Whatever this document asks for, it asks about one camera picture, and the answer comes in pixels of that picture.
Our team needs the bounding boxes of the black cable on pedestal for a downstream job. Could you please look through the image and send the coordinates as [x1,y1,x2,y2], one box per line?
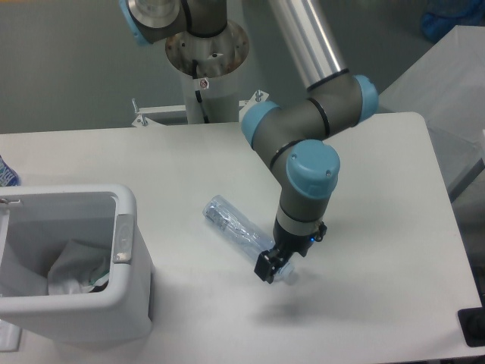
[191,58,211,124]

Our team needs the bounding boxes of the clear plastic bottle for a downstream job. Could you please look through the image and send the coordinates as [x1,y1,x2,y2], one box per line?
[202,195,275,268]

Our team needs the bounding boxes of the blue patterned object left edge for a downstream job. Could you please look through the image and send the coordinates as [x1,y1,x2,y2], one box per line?
[0,157,21,187]

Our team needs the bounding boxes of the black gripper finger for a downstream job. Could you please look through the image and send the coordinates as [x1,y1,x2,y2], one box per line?
[254,248,283,284]

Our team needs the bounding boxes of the black device table corner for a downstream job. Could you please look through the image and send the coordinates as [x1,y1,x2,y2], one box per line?
[458,307,484,347]

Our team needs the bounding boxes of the white trash can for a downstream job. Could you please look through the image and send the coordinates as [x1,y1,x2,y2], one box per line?
[1,184,154,343]

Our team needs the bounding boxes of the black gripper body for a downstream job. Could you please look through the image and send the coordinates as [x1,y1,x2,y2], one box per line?
[269,219,327,265]

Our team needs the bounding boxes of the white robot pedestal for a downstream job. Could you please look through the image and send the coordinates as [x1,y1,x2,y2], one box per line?
[132,20,269,127]

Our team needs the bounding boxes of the translucent plastic covered furniture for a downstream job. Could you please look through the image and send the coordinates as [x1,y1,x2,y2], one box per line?
[380,26,484,200]

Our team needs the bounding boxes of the blue bag background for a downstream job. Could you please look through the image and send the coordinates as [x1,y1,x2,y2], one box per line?
[420,1,484,43]

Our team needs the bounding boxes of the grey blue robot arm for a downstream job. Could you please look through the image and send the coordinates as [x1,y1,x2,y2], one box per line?
[120,1,378,283]

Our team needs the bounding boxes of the clear plastic wrapper green item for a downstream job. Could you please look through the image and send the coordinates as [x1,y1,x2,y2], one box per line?
[47,240,111,295]

